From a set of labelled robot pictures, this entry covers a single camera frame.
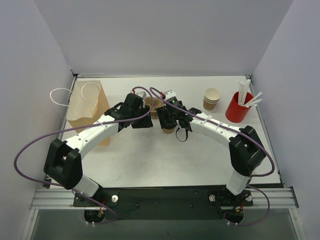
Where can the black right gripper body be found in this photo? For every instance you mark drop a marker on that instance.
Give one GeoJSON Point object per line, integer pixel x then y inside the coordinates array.
{"type": "Point", "coordinates": [167, 119]}

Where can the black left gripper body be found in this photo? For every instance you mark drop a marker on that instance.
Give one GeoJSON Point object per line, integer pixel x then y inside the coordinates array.
{"type": "Point", "coordinates": [144, 118]}

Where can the kraft paper coffee cup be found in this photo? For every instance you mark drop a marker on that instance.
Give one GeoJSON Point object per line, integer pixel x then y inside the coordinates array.
{"type": "Point", "coordinates": [168, 131]}

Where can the pulp cup carrier tray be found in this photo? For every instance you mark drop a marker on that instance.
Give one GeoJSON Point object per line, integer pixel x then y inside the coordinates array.
{"type": "Point", "coordinates": [154, 104]}

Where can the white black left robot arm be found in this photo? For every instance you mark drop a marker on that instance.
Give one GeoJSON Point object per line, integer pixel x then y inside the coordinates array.
{"type": "Point", "coordinates": [64, 159]}

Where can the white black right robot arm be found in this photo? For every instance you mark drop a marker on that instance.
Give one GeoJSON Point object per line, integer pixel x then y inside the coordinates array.
{"type": "Point", "coordinates": [243, 143]}

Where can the brown paper takeout bag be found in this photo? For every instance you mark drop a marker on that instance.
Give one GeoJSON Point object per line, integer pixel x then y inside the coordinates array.
{"type": "Point", "coordinates": [88, 102]}

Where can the stacked kraft paper cups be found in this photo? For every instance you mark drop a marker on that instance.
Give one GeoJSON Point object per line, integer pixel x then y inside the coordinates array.
{"type": "Point", "coordinates": [211, 98]}

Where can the red cylindrical straw holder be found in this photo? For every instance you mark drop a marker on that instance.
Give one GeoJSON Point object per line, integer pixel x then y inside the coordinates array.
{"type": "Point", "coordinates": [236, 113]}

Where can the white wrapped straws bundle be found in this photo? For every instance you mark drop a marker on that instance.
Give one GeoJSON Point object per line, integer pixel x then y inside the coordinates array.
{"type": "Point", "coordinates": [243, 90]}

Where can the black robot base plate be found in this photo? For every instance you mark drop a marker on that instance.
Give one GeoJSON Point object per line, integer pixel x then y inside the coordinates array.
{"type": "Point", "coordinates": [156, 212]}

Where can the aluminium front frame rail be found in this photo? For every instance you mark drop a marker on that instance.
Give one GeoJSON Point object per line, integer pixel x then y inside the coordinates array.
{"type": "Point", "coordinates": [58, 199]}

